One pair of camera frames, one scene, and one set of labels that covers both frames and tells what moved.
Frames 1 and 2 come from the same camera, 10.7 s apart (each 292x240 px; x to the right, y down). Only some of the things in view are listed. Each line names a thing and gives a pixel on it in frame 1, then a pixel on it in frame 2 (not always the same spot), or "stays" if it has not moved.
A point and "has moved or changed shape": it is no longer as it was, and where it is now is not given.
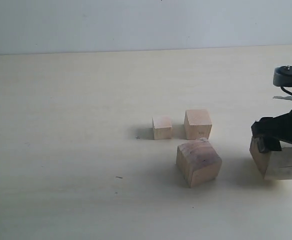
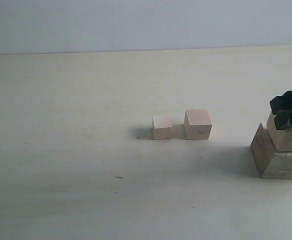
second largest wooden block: (198, 162) has moved or changed shape
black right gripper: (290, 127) → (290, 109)
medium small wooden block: (197, 124) stays
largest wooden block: (288, 164) stays
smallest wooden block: (162, 125) stays
